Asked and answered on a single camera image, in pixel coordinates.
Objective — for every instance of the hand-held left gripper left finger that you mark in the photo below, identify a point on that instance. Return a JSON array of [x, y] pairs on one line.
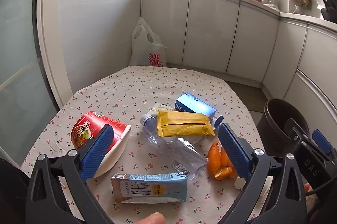
[[97, 152]]

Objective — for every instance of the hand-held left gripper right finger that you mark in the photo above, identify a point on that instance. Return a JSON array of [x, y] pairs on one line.
[[234, 151]]

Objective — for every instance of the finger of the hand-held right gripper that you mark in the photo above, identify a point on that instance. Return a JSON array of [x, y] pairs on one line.
[[296, 129], [321, 141]]

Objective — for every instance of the orange peel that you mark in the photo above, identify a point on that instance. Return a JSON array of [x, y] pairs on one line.
[[217, 160]]

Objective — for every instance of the dark brown bin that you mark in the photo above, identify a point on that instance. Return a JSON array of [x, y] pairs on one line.
[[276, 121]]

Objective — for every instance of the red instant noodle cup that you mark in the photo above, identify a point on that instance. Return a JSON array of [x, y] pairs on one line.
[[87, 126]]

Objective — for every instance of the yellow snack packet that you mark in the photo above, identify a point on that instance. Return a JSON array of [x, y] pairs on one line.
[[181, 123]]

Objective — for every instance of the blue cardboard box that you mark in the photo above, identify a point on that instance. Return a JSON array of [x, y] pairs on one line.
[[194, 105]]

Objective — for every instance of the clear plastic bottle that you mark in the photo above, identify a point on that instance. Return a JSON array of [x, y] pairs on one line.
[[171, 150]]

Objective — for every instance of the light blue milk carton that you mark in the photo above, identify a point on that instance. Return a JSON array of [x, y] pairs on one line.
[[150, 188]]

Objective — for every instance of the person's right hand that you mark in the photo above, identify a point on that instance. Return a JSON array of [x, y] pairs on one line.
[[307, 188]]

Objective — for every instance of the person's left hand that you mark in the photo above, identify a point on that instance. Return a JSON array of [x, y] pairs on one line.
[[150, 219]]

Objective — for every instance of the white printed paper cup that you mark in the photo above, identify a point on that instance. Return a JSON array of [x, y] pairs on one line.
[[263, 187]]

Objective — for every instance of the cherry print tablecloth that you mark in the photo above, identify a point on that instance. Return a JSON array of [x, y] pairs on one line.
[[131, 92]]

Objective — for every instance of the white plastic shopping bag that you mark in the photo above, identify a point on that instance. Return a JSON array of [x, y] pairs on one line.
[[147, 47]]

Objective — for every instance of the black frying pan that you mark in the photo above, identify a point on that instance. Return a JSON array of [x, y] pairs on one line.
[[327, 11]]

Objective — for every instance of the white kitchen cabinets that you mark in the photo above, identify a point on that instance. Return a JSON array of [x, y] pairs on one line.
[[210, 29]]

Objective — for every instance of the frosted glass sliding door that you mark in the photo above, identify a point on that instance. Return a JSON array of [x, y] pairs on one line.
[[15, 55]]

